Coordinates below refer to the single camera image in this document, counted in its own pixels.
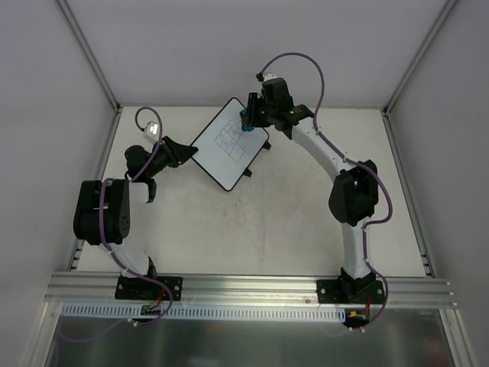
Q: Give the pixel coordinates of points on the left aluminium frame post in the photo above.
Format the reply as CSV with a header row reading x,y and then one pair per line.
x,y
80,38

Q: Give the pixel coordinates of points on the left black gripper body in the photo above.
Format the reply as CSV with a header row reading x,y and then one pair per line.
x,y
170,150

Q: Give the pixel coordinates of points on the aluminium mounting rail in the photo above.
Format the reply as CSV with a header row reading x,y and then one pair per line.
x,y
250,290

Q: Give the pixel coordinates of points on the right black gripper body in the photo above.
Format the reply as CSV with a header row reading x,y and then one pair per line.
x,y
253,111

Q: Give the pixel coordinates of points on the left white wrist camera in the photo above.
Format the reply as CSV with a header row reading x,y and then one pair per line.
x,y
151,132

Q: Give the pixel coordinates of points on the white slotted cable duct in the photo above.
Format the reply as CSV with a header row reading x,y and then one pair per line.
x,y
205,312

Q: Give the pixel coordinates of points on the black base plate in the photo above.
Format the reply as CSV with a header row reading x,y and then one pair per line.
x,y
328,292
137,289

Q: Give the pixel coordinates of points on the aluminium frame post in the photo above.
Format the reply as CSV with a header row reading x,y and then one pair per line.
x,y
436,26
80,38

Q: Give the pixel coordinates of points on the blue whiteboard eraser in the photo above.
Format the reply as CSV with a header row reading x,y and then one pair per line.
x,y
245,125

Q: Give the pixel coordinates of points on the small black-framed whiteboard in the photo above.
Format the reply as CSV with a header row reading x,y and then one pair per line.
x,y
224,150

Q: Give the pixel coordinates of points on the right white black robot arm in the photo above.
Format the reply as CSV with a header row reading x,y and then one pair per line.
x,y
354,192

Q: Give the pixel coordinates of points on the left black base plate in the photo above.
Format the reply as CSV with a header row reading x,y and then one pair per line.
x,y
137,289

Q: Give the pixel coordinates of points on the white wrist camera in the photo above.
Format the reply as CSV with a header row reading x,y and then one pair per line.
x,y
269,76
151,132

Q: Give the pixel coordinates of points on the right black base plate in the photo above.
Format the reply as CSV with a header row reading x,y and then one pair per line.
x,y
328,292

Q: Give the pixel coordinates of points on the right aluminium frame post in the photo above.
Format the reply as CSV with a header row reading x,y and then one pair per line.
x,y
436,26

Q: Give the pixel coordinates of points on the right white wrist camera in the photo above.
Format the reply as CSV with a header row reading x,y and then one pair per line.
x,y
269,76

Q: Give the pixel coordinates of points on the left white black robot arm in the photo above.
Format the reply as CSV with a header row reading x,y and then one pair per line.
x,y
103,210

